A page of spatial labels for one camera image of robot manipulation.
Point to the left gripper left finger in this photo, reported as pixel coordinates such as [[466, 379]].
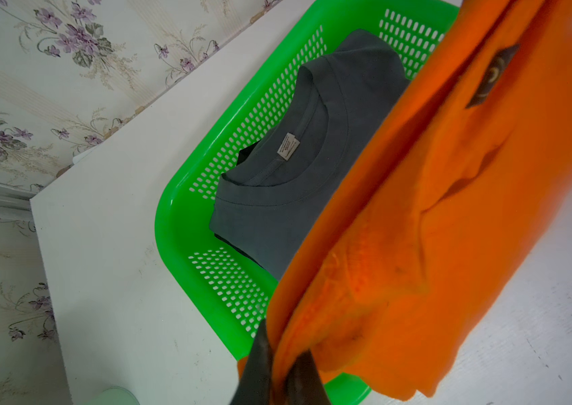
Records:
[[255, 383]]

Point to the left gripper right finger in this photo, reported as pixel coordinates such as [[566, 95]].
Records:
[[304, 385]]

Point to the green plastic basket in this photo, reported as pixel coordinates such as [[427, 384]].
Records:
[[230, 291]]

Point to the black t-shirt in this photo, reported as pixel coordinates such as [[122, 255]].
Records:
[[229, 224]]

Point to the grey t-shirt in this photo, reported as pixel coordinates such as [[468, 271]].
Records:
[[286, 179]]

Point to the orange t-shirt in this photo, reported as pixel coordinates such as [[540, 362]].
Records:
[[440, 209]]

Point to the pale green pencil cup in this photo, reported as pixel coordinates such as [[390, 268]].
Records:
[[114, 396]]

